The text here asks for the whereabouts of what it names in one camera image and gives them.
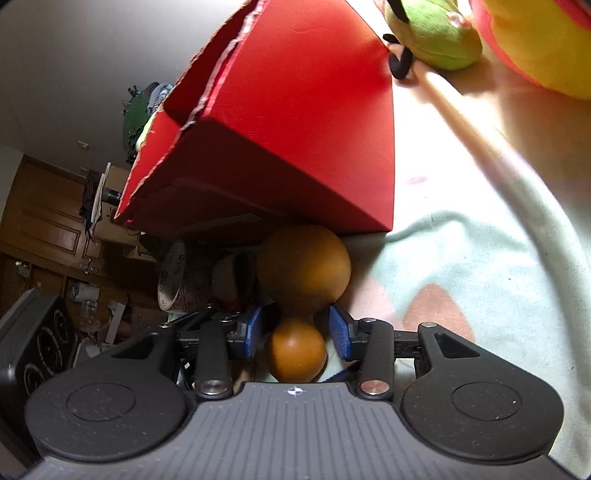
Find green plush toy black limbs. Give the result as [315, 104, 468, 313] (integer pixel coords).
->
[382, 0, 483, 80]

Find brown wooden gourd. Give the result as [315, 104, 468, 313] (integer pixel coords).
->
[255, 224, 352, 384]

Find black panel with round rings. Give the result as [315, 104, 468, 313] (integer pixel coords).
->
[0, 288, 79, 416]

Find yellow plush toy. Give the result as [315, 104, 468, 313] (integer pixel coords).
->
[468, 0, 591, 101]

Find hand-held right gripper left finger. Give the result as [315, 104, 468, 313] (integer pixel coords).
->
[110, 305, 266, 401]

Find pastel bear-print blanket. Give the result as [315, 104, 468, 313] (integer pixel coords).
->
[323, 60, 591, 476]

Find wooden cabinet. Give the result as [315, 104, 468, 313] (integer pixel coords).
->
[0, 154, 139, 319]

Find striped hanging cloth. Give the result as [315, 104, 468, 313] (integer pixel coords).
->
[78, 168, 112, 232]

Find red cardboard box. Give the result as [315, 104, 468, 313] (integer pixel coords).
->
[114, 0, 395, 233]

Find pile of clothes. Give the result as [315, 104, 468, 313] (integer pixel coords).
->
[122, 83, 174, 162]

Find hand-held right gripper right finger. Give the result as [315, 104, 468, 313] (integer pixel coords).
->
[328, 302, 483, 400]

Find round white wall clock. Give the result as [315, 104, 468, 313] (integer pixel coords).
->
[157, 240, 188, 312]

